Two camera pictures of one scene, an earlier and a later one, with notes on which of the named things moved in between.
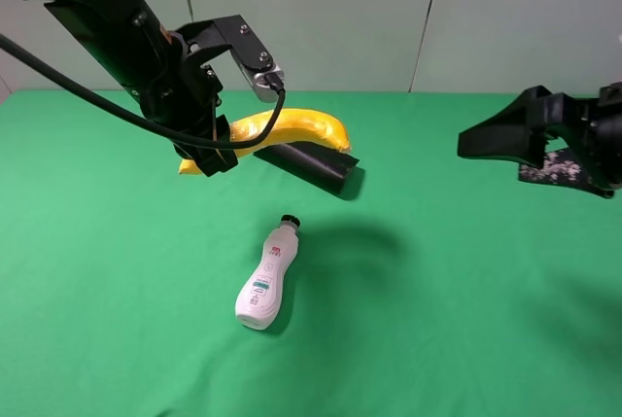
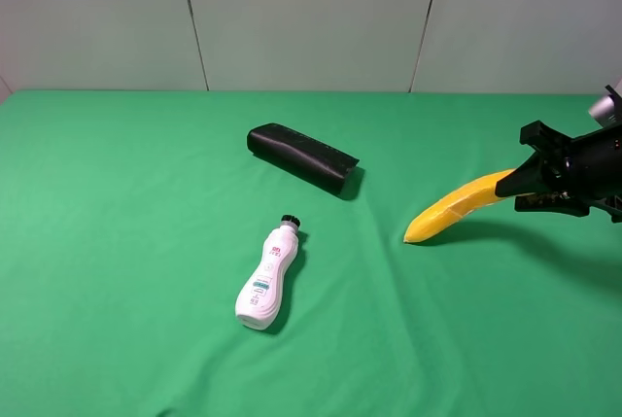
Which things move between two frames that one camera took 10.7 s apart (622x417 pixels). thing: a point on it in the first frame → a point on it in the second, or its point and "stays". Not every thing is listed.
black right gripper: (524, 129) → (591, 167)
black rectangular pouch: (324, 164) stays
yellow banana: (293, 125) → (445, 213)
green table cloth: (438, 286) stays
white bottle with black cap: (259, 301) stays
